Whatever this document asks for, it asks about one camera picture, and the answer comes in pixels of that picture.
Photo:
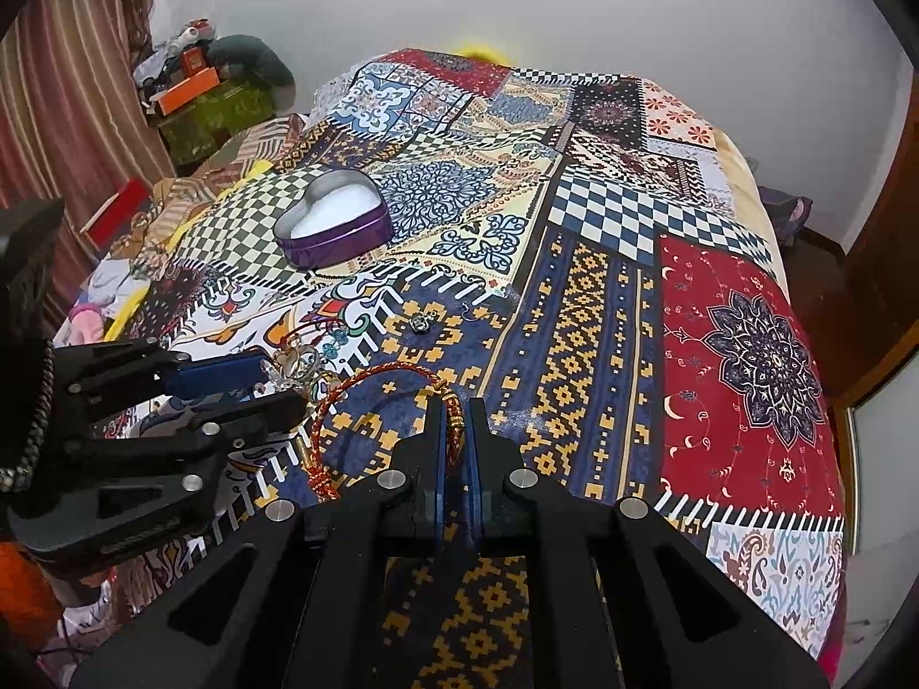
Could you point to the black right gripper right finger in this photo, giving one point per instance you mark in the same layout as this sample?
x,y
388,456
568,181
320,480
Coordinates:
x,y
617,596

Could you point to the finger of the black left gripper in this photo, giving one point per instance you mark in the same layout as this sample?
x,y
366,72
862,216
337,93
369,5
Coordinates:
x,y
139,369
230,427

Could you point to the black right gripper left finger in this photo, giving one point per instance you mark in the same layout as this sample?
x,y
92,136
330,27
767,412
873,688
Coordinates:
x,y
294,599

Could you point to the silver bangle jewelry pile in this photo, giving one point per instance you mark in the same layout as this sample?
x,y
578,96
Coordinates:
x,y
298,365

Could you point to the pink cloth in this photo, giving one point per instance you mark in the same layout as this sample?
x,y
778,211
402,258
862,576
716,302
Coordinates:
x,y
87,325

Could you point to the red flat box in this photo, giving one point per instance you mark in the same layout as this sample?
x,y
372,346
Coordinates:
x,y
113,218

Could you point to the striped brown blanket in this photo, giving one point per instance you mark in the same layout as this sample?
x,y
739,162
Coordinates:
x,y
176,200

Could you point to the purple heart-shaped tin box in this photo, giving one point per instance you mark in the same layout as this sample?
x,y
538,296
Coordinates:
x,y
341,215

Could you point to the green patterned cloth pile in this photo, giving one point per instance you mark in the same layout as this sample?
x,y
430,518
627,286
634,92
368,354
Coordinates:
x,y
197,130

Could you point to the striped maroon curtain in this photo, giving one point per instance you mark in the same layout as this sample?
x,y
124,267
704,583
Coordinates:
x,y
72,125

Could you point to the orange box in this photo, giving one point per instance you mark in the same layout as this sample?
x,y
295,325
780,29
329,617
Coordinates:
x,y
170,100

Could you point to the dark grey cushion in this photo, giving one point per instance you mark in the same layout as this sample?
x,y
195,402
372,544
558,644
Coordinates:
x,y
249,54

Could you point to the colourful patchwork bedspread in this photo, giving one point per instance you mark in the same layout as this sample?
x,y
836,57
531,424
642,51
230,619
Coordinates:
x,y
589,256

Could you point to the brown wooden door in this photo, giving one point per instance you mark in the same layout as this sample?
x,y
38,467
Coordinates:
x,y
877,302

